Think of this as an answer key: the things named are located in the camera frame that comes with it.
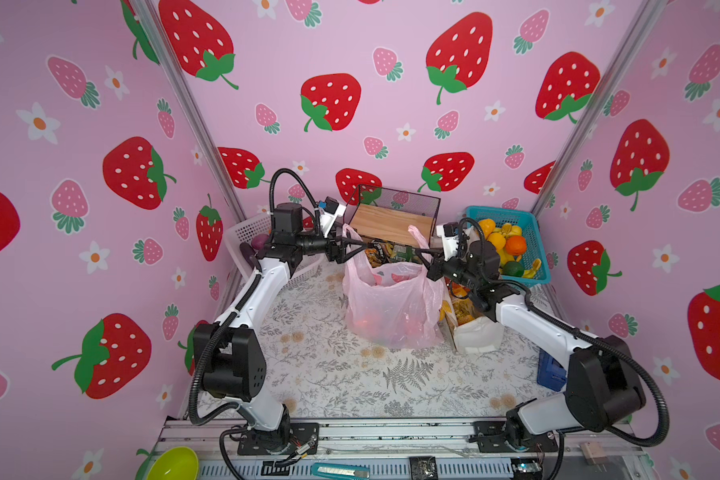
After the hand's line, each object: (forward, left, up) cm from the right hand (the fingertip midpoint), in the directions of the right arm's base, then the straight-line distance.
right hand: (416, 250), depth 80 cm
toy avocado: (+12, -34, -18) cm, 40 cm away
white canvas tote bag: (-16, -19, -14) cm, 29 cm away
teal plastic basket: (+30, -45, -20) cm, 57 cm away
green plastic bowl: (-53, +54, -25) cm, 79 cm away
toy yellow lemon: (+25, -30, -18) cm, 43 cm away
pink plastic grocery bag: (-13, +6, -8) cm, 17 cm away
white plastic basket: (+18, +64, -17) cm, 68 cm away
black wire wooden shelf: (+25, +10, -10) cm, 29 cm away
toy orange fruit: (+24, -37, -20) cm, 49 cm away
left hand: (-2, +15, +5) cm, 16 cm away
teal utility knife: (-49, +14, -26) cm, 58 cm away
